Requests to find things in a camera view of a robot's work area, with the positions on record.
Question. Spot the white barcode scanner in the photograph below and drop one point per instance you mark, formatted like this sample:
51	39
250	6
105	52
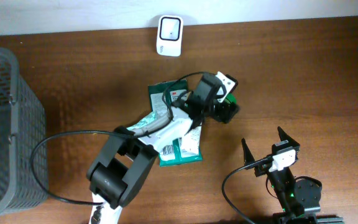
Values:
169	35

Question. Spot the mint green wipes packet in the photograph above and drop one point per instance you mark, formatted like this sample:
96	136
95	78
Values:
145	123

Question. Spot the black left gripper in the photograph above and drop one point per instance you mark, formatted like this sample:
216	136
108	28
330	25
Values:
230	111

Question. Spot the green 3M gloves package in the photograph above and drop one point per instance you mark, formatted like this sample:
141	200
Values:
182	150

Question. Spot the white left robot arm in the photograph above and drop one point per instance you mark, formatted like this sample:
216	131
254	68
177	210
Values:
124	162

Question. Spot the green lid spice jar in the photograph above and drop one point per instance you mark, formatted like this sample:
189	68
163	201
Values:
231	99

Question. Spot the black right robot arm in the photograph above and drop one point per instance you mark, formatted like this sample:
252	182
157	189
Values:
299	196

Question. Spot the dark grey plastic basket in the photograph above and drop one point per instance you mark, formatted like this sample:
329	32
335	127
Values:
22	127

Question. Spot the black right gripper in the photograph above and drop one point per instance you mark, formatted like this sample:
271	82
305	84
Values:
248	158

